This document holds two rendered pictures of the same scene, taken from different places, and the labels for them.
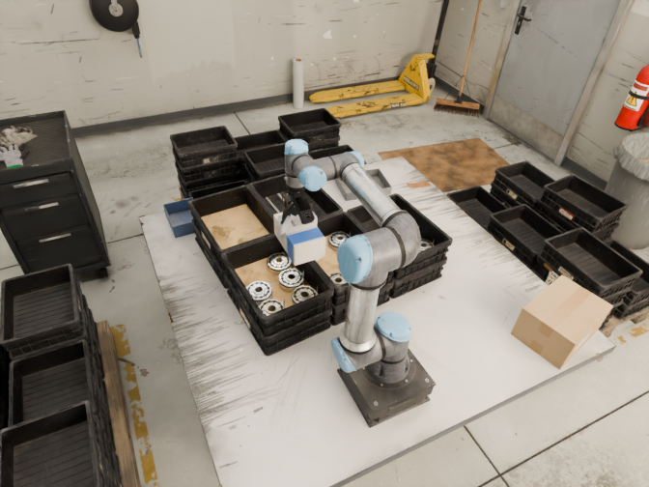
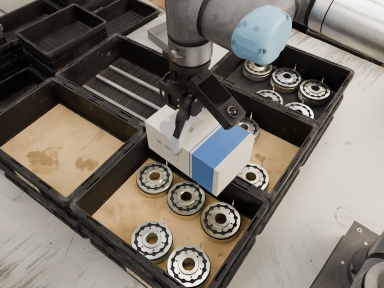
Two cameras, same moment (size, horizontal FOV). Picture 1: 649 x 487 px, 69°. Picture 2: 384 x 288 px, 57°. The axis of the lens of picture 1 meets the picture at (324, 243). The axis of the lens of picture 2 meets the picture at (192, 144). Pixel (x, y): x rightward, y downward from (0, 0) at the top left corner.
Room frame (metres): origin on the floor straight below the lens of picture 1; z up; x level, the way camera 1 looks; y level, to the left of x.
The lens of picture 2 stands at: (0.89, 0.29, 1.69)
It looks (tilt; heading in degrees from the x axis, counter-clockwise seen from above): 51 degrees down; 339
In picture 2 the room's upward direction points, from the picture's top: straight up
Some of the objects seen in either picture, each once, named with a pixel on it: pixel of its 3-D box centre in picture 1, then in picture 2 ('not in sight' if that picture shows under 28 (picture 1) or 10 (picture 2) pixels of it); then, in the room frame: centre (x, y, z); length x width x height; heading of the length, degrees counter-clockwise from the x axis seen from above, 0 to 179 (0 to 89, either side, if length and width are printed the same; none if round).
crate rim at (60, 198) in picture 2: (235, 217); (59, 132); (1.64, 0.40, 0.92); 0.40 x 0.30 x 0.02; 33
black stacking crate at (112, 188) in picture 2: (276, 282); (170, 215); (1.30, 0.18, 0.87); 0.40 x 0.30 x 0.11; 33
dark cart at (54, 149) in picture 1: (51, 206); not in sight; (2.24, 1.66, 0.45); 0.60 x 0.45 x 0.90; 28
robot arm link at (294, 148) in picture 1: (296, 157); (191, 2); (1.35, 0.11, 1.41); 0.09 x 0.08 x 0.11; 28
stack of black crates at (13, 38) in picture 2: (260, 162); (37, 42); (3.07, 0.52, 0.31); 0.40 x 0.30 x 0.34; 118
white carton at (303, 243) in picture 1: (298, 235); (198, 142); (1.33, 0.10, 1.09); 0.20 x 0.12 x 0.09; 28
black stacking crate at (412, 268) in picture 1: (396, 235); (278, 86); (1.63, -0.32, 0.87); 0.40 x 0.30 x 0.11; 33
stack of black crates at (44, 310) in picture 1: (55, 331); not in sight; (1.38, 1.26, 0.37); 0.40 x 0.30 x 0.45; 28
